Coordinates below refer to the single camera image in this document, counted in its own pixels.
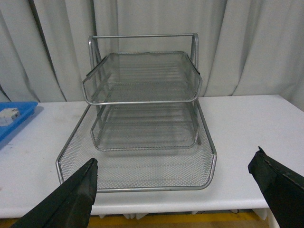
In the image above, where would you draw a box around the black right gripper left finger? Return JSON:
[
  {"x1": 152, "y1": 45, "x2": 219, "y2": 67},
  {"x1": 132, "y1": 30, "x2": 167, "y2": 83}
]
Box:
[{"x1": 11, "y1": 158, "x2": 98, "y2": 228}]

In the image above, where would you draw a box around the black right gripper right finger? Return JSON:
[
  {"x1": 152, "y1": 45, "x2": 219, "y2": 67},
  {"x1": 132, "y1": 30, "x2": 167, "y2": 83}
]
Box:
[{"x1": 248, "y1": 148, "x2": 304, "y2": 228}]

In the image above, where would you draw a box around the silver mesh three-tier rack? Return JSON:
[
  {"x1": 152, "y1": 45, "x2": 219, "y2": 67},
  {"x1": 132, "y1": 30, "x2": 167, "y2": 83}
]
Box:
[{"x1": 56, "y1": 33, "x2": 217, "y2": 193}]

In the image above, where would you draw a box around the blue plastic tray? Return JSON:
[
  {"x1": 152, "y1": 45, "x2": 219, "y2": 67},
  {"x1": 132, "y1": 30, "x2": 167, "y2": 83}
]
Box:
[{"x1": 0, "y1": 102, "x2": 38, "y2": 149}]

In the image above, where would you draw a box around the white terminal block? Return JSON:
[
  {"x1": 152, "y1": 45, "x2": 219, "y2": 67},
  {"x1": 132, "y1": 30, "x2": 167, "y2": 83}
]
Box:
[{"x1": 0, "y1": 108, "x2": 20, "y2": 126}]

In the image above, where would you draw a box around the grey white curtain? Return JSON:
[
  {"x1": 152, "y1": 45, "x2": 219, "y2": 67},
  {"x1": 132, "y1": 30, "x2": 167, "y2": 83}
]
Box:
[{"x1": 0, "y1": 0, "x2": 304, "y2": 103}]

